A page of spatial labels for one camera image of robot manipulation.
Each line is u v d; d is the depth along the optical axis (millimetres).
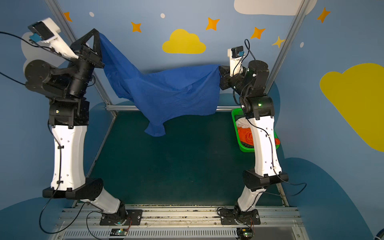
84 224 1040
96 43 439
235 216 662
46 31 344
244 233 712
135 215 748
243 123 1074
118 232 714
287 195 869
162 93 686
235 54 466
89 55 390
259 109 431
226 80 533
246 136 995
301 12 706
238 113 1146
